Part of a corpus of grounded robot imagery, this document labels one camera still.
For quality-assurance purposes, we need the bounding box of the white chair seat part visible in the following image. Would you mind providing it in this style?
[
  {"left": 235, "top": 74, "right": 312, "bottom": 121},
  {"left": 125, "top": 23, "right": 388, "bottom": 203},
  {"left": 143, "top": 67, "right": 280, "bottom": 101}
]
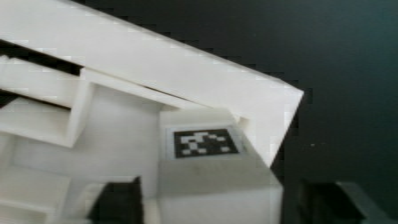
[{"left": 0, "top": 56, "right": 200, "bottom": 224}]

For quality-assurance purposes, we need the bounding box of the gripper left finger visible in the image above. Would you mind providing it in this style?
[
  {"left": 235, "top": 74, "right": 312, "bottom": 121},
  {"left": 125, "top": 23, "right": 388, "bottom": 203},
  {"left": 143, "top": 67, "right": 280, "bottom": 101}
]
[{"left": 88, "top": 178, "right": 145, "bottom": 224}]

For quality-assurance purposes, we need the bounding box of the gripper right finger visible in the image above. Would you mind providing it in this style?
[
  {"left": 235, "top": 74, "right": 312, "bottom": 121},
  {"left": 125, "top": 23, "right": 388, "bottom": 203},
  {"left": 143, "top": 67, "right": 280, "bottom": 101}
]
[{"left": 299, "top": 181, "right": 392, "bottom": 224}]

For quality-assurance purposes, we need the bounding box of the white chair leg with tag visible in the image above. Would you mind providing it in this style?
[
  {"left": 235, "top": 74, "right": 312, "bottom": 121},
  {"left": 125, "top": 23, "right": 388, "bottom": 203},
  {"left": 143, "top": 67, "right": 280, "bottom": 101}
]
[{"left": 159, "top": 109, "right": 283, "bottom": 224}]

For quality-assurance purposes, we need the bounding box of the white U-shaped fence frame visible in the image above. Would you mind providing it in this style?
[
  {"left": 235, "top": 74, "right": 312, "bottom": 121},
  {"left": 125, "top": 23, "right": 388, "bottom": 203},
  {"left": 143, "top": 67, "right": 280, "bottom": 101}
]
[{"left": 0, "top": 0, "right": 305, "bottom": 162}]

